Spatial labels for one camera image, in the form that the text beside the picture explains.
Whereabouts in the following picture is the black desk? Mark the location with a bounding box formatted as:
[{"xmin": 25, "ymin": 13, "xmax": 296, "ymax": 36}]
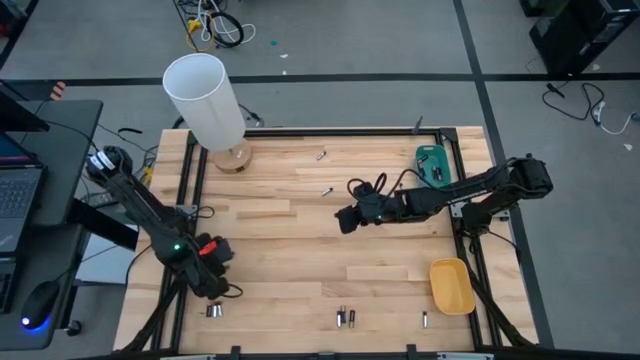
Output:
[{"xmin": 0, "ymin": 99, "xmax": 140, "ymax": 351}]

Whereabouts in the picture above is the yellow plastic bin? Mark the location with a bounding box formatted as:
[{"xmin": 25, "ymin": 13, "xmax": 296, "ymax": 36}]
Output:
[{"xmin": 428, "ymin": 257, "xmax": 477, "ymax": 317}]

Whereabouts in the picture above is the black coiled cable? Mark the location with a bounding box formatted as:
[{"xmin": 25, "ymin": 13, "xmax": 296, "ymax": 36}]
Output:
[{"xmin": 207, "ymin": 10, "xmax": 245, "ymax": 49}]

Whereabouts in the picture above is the black monitor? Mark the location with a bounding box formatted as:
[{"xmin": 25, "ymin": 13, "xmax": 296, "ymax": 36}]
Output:
[{"xmin": 0, "ymin": 82, "xmax": 51, "ymax": 134}]

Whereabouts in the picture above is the yellow cable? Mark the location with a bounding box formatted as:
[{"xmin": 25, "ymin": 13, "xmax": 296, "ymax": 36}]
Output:
[{"xmin": 185, "ymin": 18, "xmax": 214, "ymax": 54}]

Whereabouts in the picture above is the black aluminium table frame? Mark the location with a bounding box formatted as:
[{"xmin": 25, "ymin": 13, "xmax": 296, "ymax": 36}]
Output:
[{"xmin": 119, "ymin": 126, "xmax": 539, "ymax": 360}]

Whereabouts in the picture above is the black computer mouse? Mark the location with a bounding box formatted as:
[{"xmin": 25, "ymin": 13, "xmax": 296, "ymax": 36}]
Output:
[{"xmin": 20, "ymin": 280, "xmax": 61, "ymax": 330}]

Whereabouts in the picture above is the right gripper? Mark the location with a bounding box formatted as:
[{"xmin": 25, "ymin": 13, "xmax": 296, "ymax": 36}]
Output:
[{"xmin": 334, "ymin": 182, "xmax": 404, "ymax": 235}]

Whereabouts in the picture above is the black remote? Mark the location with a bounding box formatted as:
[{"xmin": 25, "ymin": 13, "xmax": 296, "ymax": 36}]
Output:
[{"xmin": 82, "ymin": 192, "xmax": 121, "ymax": 209}]

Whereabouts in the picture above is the white cable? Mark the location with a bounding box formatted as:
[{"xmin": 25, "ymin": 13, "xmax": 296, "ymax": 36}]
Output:
[
  {"xmin": 197, "ymin": 0, "xmax": 257, "ymax": 45},
  {"xmin": 592, "ymin": 101, "xmax": 640, "ymax": 136}
]

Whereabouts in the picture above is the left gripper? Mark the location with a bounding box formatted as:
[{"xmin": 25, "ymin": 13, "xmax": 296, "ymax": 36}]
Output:
[{"xmin": 187, "ymin": 232, "xmax": 236, "ymax": 301}]

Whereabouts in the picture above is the black computer tower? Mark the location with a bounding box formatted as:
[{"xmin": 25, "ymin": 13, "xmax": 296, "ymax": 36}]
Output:
[{"xmin": 519, "ymin": 0, "xmax": 640, "ymax": 77}]

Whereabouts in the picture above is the black laptop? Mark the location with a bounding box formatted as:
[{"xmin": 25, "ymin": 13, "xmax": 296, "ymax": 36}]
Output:
[{"xmin": 0, "ymin": 132, "xmax": 47, "ymax": 259}]

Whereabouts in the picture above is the black floor cable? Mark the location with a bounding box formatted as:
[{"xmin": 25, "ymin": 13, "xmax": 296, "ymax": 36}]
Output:
[{"xmin": 542, "ymin": 82, "xmax": 606, "ymax": 122}]

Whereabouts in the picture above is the white shade wooden lamp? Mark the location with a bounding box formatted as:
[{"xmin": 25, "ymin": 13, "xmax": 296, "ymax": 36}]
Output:
[{"xmin": 162, "ymin": 52, "xmax": 254, "ymax": 175}]

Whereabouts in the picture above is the teal plastic bin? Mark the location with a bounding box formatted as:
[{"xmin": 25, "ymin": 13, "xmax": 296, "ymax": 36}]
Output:
[{"xmin": 414, "ymin": 144, "xmax": 453, "ymax": 189}]

